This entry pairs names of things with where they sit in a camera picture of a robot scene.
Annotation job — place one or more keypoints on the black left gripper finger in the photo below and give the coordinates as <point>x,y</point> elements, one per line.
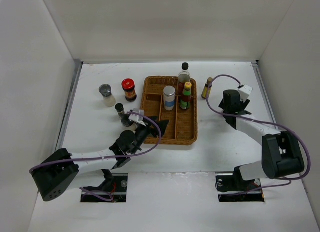
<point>150,121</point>
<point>161,127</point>

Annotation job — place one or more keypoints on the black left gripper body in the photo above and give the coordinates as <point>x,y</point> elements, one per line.
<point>141,132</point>

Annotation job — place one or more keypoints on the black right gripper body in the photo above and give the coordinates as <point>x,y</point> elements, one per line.
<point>244,104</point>

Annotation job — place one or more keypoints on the yellow label sesame oil bottle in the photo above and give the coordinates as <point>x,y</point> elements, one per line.
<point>207,88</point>

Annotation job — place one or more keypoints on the green label chili sauce bottle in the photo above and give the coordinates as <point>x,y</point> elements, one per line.
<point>186,96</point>

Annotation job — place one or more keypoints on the silver lid white pepper jar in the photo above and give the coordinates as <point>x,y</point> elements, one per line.
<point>169,96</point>

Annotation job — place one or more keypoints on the red lid chili sauce jar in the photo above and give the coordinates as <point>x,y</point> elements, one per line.
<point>128,86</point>

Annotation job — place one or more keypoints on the tall dark soy sauce bottle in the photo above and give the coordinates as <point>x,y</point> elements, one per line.
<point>183,77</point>

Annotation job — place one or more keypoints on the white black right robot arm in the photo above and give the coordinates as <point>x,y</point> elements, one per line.
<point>281,153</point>

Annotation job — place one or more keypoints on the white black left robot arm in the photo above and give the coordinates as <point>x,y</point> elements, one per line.
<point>91,172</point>

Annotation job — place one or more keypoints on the clear glass shaker jar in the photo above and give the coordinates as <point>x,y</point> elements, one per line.
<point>127,123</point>

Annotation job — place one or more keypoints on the brown wicker divided basket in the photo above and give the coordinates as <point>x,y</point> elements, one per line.
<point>182,128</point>

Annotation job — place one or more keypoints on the small black pepper grinder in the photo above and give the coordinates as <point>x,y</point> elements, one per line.
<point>120,109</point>

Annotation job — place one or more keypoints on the clear salt grinder black top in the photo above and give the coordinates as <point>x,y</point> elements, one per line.
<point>106,92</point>

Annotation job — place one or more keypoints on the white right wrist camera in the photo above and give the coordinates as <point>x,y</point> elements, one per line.
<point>244,90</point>

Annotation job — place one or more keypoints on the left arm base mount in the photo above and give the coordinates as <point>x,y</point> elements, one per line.
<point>112,189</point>

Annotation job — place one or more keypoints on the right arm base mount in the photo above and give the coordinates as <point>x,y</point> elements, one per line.
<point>232,189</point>

